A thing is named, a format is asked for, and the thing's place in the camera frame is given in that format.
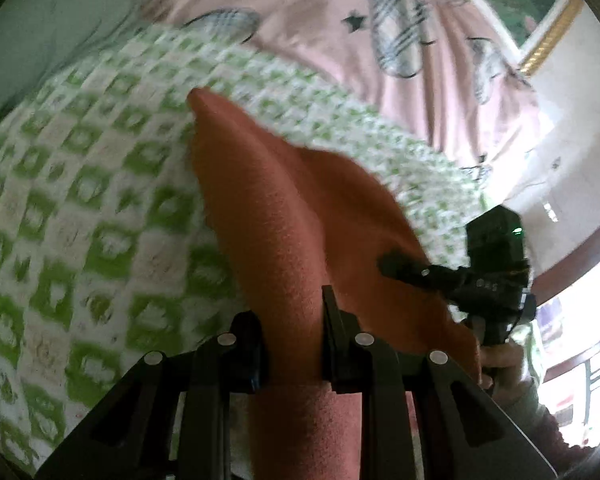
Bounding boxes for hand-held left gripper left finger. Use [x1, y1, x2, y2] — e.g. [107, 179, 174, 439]
[35, 310, 269, 480]

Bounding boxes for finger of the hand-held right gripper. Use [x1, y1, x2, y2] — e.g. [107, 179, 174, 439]
[377, 252, 464, 290]

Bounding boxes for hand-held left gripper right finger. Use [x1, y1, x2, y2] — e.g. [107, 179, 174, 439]
[321, 285, 557, 480]

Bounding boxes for rust orange knit sweater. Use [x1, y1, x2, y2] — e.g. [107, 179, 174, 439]
[187, 86, 483, 480]

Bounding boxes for person's right hand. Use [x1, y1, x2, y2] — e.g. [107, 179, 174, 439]
[479, 341, 527, 397]

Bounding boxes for dark red pants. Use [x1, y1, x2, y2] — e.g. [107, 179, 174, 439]
[522, 410, 588, 476]

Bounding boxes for green white checkered bed sheet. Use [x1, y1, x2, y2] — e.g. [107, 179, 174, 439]
[0, 22, 487, 476]

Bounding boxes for pink heart print quilt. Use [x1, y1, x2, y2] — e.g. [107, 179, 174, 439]
[145, 0, 545, 181]

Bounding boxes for grey green pillow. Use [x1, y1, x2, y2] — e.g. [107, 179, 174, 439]
[0, 0, 156, 136]

